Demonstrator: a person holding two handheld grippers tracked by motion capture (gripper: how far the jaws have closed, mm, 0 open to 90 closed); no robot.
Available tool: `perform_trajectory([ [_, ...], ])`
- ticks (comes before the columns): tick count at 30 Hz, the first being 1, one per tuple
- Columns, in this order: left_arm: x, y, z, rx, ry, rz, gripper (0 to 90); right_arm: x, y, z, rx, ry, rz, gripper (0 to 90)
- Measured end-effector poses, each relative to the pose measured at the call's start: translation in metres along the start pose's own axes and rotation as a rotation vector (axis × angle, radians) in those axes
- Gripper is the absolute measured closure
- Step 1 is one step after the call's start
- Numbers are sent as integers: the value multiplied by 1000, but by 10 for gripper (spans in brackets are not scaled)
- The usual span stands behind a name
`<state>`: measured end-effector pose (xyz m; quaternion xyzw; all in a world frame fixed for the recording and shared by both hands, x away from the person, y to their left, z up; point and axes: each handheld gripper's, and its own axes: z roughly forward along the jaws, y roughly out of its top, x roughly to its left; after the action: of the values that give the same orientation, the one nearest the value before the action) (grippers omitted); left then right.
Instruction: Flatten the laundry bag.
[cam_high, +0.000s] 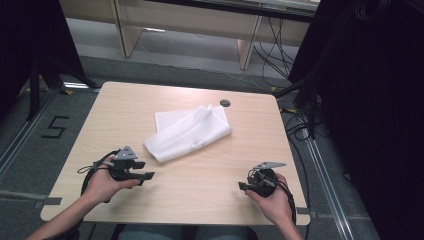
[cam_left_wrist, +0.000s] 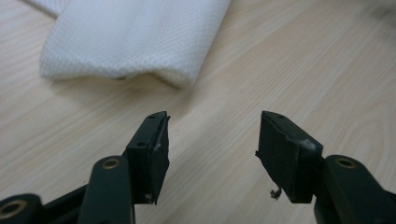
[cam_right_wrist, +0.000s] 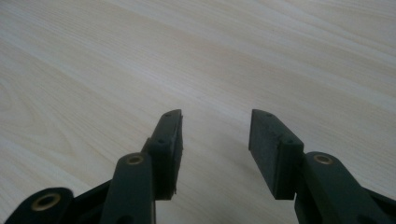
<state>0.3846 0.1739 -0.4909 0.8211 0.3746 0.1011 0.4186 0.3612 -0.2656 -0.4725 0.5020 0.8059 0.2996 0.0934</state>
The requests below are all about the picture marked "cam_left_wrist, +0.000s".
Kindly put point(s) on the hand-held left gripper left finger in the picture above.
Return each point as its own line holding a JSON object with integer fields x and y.
{"x": 149, "y": 155}

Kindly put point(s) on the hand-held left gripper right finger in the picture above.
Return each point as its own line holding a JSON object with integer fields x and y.
{"x": 286, "y": 155}

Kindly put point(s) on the white cloth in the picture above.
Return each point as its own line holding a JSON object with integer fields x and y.
{"x": 130, "y": 37}

